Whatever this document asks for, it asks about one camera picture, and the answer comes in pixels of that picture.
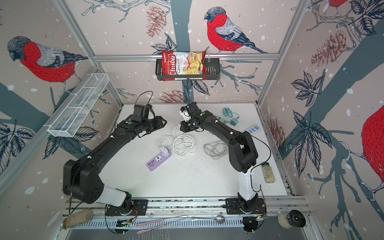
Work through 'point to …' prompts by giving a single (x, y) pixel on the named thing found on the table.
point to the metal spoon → (220, 219)
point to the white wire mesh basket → (69, 119)
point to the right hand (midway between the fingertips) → (179, 131)
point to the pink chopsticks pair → (148, 221)
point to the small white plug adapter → (164, 151)
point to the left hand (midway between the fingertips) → (163, 122)
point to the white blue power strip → (253, 129)
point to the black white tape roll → (293, 218)
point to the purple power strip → (154, 163)
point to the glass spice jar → (268, 173)
